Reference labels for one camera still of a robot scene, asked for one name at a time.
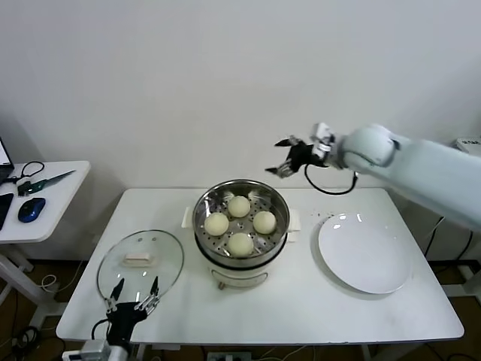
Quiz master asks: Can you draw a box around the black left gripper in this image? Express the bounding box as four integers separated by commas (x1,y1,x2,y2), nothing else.
104,276,161,345

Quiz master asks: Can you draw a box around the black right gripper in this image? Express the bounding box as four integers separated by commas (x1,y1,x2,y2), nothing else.
265,138,316,177

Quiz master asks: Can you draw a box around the glass lid with white handle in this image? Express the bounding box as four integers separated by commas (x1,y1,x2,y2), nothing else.
96,229,185,305

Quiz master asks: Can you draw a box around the white steamed baozi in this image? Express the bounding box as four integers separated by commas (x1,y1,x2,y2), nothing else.
228,232,255,259
204,213,230,237
253,210,278,234
228,195,252,218

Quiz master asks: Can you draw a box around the stainless steel steamer basket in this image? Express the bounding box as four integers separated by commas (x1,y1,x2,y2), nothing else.
182,180,303,265

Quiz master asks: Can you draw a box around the white electric cooker base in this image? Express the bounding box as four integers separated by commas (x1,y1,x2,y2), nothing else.
195,225,298,291

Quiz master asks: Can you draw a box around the white side table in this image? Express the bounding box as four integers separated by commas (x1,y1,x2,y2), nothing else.
0,160,92,302

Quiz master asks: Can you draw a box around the white power strip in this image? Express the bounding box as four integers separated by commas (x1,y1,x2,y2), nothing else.
207,350,252,361

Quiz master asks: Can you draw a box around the white round plate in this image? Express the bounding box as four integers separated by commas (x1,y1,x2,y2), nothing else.
318,213,412,295

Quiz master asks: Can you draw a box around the blue computer mouse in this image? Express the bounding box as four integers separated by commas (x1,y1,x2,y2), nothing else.
17,196,47,223

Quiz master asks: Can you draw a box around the black smartphone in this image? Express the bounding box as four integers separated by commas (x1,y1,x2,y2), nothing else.
0,192,14,230

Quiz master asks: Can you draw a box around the laptop computer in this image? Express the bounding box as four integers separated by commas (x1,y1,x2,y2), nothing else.
0,137,16,185

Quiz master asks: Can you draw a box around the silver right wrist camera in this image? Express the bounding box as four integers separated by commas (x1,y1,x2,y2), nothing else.
310,122,337,156

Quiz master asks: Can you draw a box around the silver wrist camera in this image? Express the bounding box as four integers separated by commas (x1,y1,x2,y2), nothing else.
62,340,131,361
310,122,337,156

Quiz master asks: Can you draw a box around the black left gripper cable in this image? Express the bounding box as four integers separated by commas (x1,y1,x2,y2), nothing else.
92,318,113,341

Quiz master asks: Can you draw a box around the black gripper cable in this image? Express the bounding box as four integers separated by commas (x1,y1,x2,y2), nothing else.
92,318,113,341
304,163,358,196

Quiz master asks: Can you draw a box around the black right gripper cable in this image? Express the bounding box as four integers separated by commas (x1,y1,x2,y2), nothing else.
304,163,358,196

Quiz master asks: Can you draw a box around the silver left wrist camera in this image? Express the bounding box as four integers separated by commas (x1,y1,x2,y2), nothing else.
62,340,131,361

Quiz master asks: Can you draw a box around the coiled white floor cable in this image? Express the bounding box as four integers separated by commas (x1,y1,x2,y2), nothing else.
40,259,87,293

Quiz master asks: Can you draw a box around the black floor cable bundle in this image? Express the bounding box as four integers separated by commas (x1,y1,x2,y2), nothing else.
11,325,42,358

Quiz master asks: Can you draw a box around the black looped cable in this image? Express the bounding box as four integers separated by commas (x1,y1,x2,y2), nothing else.
2,160,46,185

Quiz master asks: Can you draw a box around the black power cable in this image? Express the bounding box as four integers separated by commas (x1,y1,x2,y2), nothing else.
426,216,474,260

